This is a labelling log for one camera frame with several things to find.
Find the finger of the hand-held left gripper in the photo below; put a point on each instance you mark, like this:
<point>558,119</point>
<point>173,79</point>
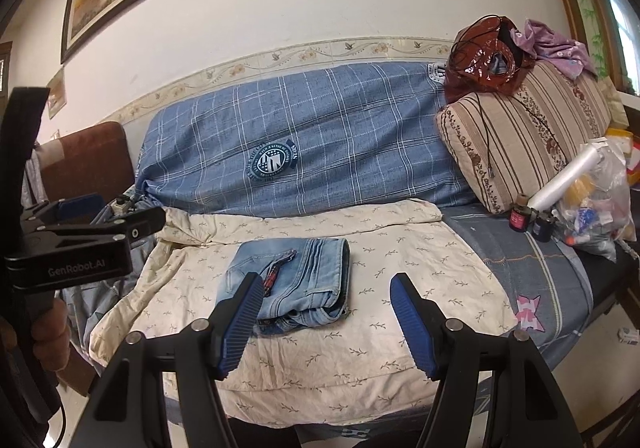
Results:
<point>100,225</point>
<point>80,207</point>

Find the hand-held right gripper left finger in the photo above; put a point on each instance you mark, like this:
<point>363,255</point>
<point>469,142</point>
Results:
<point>237,328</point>

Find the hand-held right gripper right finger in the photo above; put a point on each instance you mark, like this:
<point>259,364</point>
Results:
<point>412,328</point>

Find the blue denim pants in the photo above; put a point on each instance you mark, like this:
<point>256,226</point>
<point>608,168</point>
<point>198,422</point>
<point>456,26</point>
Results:
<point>310,273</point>

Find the person's left hand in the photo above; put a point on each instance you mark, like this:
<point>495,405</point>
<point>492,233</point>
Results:
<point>50,333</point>

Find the white power strip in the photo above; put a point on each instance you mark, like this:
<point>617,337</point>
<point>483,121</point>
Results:
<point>123,205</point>

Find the brown wooden headboard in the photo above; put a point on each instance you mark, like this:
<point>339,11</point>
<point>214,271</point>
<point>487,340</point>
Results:
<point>90,157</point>

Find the grey hanging cloth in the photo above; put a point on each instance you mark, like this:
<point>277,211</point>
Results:
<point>35,177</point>

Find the cream leaf print blanket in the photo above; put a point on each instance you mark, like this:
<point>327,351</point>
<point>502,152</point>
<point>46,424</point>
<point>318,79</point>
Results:
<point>425,268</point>

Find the dark bottle with red label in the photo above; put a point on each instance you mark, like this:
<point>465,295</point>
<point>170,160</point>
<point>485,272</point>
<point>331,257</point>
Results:
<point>520,218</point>

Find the wooden door window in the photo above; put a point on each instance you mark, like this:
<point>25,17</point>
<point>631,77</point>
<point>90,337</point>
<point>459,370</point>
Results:
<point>5,70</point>

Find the dark bottle with blue label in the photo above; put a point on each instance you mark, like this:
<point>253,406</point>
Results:
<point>544,228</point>

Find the blue plaid sofa cover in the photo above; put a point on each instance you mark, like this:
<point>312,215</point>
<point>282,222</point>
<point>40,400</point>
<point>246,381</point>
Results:
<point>350,137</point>

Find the roll of clear plastic bags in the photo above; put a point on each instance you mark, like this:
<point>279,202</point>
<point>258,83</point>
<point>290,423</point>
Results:
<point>562,180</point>

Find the small box on floor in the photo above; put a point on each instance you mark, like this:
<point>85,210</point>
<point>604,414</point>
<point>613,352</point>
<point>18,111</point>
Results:
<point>628,336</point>

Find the clear plastic bag of items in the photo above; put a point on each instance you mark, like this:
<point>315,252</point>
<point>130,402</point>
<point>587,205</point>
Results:
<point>600,213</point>

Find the striped floral cushion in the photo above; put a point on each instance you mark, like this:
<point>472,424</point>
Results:
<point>525,137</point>

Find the red-brown plastic bag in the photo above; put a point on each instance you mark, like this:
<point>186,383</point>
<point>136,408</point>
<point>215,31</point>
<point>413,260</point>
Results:
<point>475,62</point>

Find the yellow box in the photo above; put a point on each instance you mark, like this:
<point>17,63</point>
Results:
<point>619,137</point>

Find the purple cloth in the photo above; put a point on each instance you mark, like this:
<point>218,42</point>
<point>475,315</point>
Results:
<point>555,47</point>

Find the bamboo print curtain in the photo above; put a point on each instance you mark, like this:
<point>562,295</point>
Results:
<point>587,12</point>

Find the small wall picture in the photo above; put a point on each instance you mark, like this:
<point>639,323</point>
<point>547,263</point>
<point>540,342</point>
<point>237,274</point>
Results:
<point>56,95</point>

